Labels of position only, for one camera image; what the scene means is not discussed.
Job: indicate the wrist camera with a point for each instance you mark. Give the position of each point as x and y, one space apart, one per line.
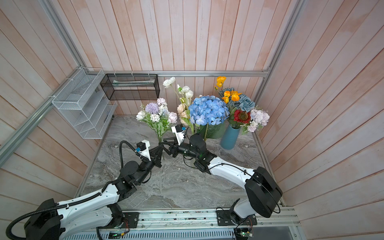
143 151
180 133

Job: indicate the small lilac flower spray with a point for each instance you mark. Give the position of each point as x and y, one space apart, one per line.
158 117

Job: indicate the cream peach carnation bunch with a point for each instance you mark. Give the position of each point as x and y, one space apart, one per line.
182 113

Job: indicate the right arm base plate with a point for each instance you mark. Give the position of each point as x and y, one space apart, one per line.
229 218

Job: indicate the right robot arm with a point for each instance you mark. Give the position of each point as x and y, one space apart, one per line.
263 193

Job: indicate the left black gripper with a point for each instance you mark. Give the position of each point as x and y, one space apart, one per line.
154 157

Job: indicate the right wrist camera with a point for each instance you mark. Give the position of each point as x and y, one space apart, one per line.
180 133

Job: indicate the blue hydrangea flower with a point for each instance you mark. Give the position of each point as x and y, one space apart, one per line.
208 115

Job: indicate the white wire mesh shelf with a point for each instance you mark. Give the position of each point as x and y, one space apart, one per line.
84 104

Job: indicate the teal ceramic vase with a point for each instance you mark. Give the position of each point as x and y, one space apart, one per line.
229 138

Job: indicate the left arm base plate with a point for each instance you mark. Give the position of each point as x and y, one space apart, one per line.
123 221

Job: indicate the lilac white flower bunch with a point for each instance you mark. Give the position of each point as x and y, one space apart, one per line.
259 119

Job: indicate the white poppy flower stem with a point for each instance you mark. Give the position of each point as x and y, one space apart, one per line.
184 95

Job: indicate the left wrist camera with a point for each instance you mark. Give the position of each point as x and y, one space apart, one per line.
143 151

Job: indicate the red gerbera flower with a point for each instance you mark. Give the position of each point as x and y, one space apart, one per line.
242 117

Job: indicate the black mesh basket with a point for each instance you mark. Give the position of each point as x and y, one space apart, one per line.
131 87

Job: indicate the yellow flower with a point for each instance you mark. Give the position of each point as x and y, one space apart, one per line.
228 94

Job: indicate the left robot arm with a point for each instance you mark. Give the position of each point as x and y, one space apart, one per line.
56 221

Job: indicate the dusty blue rose bunch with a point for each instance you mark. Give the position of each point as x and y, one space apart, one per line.
244 104

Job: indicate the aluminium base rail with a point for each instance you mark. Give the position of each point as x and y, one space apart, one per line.
197 224

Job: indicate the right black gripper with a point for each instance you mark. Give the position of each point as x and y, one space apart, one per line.
175 149

